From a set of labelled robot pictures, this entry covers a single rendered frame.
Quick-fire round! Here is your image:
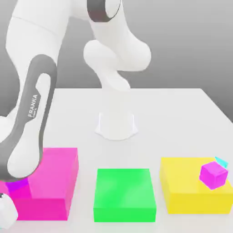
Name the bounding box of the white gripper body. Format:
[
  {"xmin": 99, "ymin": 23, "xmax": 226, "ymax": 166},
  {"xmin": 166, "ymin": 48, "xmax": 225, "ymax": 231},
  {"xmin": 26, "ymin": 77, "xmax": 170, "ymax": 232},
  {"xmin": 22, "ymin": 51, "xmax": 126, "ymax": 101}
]
[{"xmin": 0, "ymin": 193, "xmax": 19, "ymax": 229}]

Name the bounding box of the small purple cube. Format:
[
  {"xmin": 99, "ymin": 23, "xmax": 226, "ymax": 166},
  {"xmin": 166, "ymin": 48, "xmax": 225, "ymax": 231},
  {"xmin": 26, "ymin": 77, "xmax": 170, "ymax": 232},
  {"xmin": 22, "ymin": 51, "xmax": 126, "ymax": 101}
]
[{"xmin": 5, "ymin": 177, "xmax": 30, "ymax": 194}]

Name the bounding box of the small magenta cube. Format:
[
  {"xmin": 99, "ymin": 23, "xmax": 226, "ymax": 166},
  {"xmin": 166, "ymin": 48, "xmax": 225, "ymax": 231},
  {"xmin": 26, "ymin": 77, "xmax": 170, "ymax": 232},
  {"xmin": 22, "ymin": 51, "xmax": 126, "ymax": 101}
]
[{"xmin": 199, "ymin": 161, "xmax": 229, "ymax": 191}]

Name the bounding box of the small cyan cube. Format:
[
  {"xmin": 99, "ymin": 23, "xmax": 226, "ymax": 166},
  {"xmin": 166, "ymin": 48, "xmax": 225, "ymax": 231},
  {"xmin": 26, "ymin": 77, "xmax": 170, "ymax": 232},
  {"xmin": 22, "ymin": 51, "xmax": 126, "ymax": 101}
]
[{"xmin": 214, "ymin": 156, "xmax": 229, "ymax": 169}]

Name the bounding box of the large pink box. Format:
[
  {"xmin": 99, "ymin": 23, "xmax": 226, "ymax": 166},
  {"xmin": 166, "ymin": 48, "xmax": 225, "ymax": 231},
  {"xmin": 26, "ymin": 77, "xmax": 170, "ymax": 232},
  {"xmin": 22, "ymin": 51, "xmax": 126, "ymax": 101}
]
[{"xmin": 0, "ymin": 147, "xmax": 79, "ymax": 221}]

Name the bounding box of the large green box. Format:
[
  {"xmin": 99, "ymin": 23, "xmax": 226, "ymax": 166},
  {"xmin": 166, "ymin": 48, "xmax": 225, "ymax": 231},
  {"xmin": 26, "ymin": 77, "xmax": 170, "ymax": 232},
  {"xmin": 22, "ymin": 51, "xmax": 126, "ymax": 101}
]
[{"xmin": 93, "ymin": 168, "xmax": 157, "ymax": 223}]

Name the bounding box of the large yellow box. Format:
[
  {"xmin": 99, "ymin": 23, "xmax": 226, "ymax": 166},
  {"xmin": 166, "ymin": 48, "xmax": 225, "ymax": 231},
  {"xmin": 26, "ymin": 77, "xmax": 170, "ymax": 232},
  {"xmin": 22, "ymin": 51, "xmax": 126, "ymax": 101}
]
[{"xmin": 159, "ymin": 157, "xmax": 233, "ymax": 215}]

